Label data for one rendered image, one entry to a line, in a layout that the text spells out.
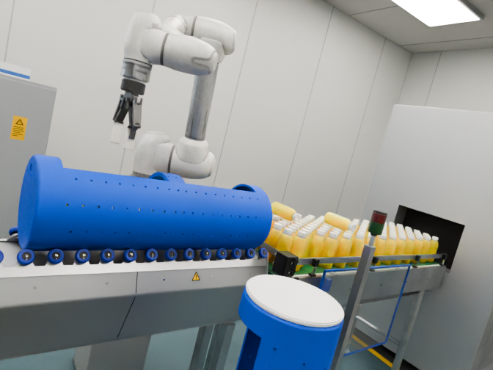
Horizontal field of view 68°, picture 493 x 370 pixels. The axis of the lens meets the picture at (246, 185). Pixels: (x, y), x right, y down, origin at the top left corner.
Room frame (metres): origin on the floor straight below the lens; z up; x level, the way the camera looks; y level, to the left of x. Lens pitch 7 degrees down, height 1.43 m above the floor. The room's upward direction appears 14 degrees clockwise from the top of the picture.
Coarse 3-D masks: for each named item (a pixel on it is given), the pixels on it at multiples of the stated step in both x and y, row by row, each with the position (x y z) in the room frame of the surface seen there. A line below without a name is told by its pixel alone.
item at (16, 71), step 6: (0, 66) 2.29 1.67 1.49; (6, 66) 2.31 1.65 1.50; (12, 66) 2.33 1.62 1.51; (18, 66) 2.35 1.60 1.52; (0, 72) 2.29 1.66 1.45; (6, 72) 2.31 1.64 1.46; (12, 72) 2.34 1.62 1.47; (18, 72) 2.36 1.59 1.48; (24, 72) 2.38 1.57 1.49; (30, 72) 2.40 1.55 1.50; (24, 78) 2.38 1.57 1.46
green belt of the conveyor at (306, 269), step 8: (272, 264) 1.61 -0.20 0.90; (304, 264) 1.73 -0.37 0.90; (384, 264) 2.12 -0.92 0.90; (392, 264) 2.17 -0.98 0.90; (400, 264) 2.21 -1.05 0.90; (424, 264) 2.38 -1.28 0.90; (432, 264) 2.44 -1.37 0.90; (296, 272) 1.58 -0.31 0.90; (304, 272) 1.61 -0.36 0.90; (320, 272) 1.66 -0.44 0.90
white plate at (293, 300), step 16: (256, 288) 0.96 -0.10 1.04; (272, 288) 0.99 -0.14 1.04; (288, 288) 1.02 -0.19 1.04; (304, 288) 1.05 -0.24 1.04; (272, 304) 0.88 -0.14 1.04; (288, 304) 0.91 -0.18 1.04; (304, 304) 0.93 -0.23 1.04; (320, 304) 0.96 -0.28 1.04; (336, 304) 0.99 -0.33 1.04; (288, 320) 0.83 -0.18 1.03; (304, 320) 0.84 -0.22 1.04; (320, 320) 0.86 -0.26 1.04; (336, 320) 0.88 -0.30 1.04
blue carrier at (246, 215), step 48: (48, 192) 0.96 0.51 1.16; (96, 192) 1.04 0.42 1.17; (144, 192) 1.14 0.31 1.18; (192, 192) 1.27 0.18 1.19; (240, 192) 1.44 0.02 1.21; (48, 240) 0.97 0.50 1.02; (96, 240) 1.06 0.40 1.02; (144, 240) 1.15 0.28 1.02; (192, 240) 1.27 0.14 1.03; (240, 240) 1.41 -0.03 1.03
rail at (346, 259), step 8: (352, 256) 1.80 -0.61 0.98; (360, 256) 1.84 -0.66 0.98; (376, 256) 1.94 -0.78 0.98; (384, 256) 1.99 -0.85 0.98; (392, 256) 2.05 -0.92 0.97; (400, 256) 2.11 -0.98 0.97; (408, 256) 2.17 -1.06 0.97; (424, 256) 2.32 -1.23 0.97; (432, 256) 2.39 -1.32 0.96; (440, 256) 2.48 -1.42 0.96
